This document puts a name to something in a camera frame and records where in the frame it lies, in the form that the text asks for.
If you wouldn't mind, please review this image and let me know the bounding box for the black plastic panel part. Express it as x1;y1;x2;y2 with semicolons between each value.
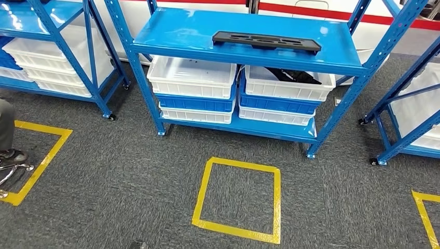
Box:
265;67;322;86
212;31;322;56

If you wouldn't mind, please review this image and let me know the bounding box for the blue metal shelf rack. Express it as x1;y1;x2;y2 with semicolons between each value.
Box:
0;0;131;121
359;34;440;167
103;0;429;160

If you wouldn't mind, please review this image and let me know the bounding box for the large white plastic bin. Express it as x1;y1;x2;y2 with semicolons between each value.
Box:
390;62;440;150
34;78;104;99
2;25;114;75
22;63;114;87

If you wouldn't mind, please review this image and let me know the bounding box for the white car with red stripe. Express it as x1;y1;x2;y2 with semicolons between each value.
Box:
58;0;440;87

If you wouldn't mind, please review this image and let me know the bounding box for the yellow floor tape square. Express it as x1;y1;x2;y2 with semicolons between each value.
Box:
0;120;74;207

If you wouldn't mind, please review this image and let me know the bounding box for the black stool with chrome base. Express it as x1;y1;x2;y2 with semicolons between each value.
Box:
0;163;35;199

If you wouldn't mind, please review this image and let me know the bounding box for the person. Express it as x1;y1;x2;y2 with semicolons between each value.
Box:
0;99;30;165

